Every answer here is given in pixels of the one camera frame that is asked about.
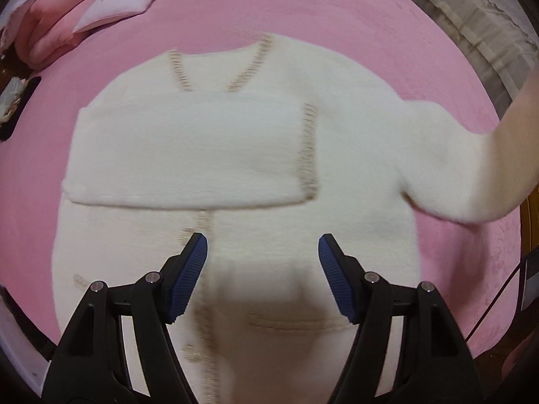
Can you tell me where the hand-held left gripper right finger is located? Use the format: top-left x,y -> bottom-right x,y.
319,233 -> 493,404

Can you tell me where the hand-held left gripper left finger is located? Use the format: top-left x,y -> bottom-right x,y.
42,232 -> 209,404

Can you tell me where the white fuzzy cardigan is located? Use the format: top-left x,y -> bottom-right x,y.
53,31 -> 523,404

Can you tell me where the person's right forearm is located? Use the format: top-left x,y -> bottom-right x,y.
484,71 -> 539,220

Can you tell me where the pink bed blanket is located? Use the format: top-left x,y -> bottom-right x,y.
0,0 -> 523,363

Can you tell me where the light pink printed pillow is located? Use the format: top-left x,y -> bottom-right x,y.
72,0 -> 178,34

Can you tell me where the folded pink quilt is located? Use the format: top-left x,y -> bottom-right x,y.
14,0 -> 123,70

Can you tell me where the cream lace bedding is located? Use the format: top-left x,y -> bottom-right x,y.
406,0 -> 539,110

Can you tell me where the black cable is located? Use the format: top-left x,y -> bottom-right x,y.
463,257 -> 539,339

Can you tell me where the white bed frame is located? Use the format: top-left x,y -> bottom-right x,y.
0,286 -> 55,373

